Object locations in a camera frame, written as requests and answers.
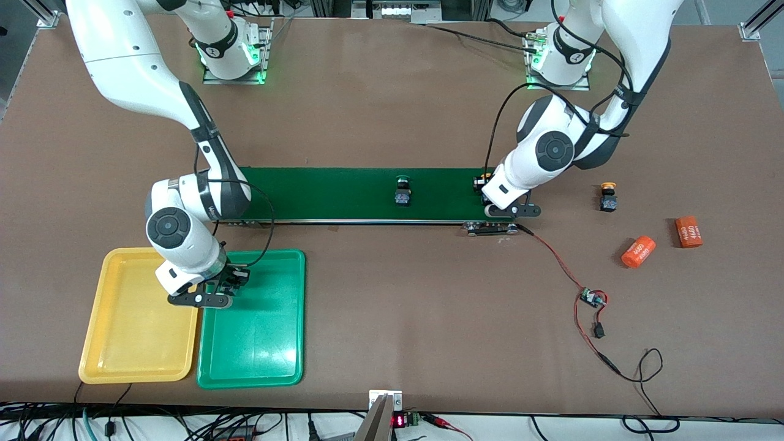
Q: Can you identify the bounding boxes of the orange cylinder with print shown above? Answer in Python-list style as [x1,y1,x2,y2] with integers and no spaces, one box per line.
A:
[620,235,657,269]
[676,216,704,249]

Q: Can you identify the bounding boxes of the green plastic tray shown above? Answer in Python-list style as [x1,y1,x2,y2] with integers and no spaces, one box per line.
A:
[196,249,306,390]

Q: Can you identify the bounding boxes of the yellow plastic tray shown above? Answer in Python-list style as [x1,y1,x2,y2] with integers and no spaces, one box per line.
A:
[78,246,206,385]

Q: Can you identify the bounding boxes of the green conveyor belt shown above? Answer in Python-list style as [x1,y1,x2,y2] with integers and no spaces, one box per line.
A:
[213,165,518,236]

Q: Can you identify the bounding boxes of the grey metal pole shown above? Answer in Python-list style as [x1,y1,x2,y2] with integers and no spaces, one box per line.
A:
[354,395,393,441]

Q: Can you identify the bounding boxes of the red clip lead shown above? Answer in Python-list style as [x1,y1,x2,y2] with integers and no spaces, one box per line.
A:
[423,413,475,441]

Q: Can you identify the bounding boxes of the aluminium corner profile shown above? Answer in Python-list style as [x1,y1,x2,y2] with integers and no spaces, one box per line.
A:
[24,0,61,28]
[740,0,784,42]

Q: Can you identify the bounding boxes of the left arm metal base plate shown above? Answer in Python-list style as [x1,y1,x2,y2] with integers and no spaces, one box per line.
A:
[524,31,592,91]

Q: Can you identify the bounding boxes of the black base power cable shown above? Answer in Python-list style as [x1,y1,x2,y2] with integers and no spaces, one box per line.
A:
[423,18,541,55]

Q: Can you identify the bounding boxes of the black cable bundle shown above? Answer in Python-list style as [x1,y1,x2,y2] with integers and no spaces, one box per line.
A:
[0,383,368,441]

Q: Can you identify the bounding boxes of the small metal table bracket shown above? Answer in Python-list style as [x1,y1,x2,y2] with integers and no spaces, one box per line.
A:
[369,390,403,411]

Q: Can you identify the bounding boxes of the aluminium frame rack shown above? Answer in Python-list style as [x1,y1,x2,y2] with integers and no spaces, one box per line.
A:
[309,0,491,25]

